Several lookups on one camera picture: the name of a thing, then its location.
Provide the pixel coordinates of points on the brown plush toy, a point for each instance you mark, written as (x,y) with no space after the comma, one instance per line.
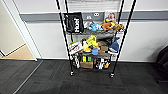
(119,26)

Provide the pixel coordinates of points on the white box red print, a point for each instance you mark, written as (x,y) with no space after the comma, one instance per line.
(75,47)

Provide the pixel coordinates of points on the orange plush toy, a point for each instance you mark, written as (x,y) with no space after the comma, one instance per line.
(106,25)

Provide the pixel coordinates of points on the long grey wall band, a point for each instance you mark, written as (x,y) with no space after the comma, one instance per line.
(43,16)

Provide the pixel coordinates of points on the blue and white shoe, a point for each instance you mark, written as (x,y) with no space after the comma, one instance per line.
(114,46)

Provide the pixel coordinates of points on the small orange toy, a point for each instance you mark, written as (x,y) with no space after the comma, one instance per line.
(106,65)

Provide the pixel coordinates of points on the white door frame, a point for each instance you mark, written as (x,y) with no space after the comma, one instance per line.
(23,33)

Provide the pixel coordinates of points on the yellow toy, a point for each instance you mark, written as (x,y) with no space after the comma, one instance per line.
(90,41)

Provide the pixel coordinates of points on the small brown cardboard box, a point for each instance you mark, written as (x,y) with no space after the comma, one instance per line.
(103,49)

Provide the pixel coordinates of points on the white wall socket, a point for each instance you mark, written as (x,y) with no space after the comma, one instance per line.
(88,16)
(97,14)

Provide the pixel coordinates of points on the small green pack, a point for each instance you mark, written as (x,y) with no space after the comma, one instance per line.
(89,59)

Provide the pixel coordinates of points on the black bag white print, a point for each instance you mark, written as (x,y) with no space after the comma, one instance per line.
(74,23)

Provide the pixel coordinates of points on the blue plush toy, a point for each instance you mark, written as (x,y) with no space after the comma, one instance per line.
(95,26)

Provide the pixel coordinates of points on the flat brown cardboard box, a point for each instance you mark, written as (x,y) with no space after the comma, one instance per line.
(86,65)

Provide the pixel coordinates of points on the small blue cup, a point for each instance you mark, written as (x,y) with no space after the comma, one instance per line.
(95,51)

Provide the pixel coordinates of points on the black chair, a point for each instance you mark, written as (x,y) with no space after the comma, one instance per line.
(162,61)

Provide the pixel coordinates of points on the yellow bottle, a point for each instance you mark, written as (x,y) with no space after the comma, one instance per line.
(84,59)

